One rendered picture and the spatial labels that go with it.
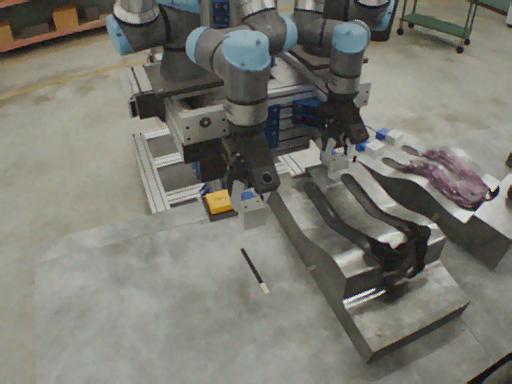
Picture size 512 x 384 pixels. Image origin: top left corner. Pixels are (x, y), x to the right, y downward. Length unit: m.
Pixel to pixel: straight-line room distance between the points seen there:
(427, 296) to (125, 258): 0.69
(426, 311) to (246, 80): 0.56
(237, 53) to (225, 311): 0.51
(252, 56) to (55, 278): 0.68
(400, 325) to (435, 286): 0.13
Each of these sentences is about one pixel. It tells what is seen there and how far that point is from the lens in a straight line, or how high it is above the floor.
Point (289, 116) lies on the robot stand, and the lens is 1.33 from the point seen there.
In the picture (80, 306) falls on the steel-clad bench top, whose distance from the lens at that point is 0.89.
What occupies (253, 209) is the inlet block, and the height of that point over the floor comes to 0.96.
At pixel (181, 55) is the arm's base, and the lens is 1.10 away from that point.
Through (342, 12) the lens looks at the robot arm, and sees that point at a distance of 1.26.
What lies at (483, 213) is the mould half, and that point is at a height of 0.91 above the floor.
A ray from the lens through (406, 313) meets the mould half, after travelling 0.79.
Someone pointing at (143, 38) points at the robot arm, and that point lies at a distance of 1.03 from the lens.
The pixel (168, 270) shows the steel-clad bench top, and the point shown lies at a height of 0.80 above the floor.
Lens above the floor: 1.50
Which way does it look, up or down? 41 degrees down
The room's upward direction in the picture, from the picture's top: straight up
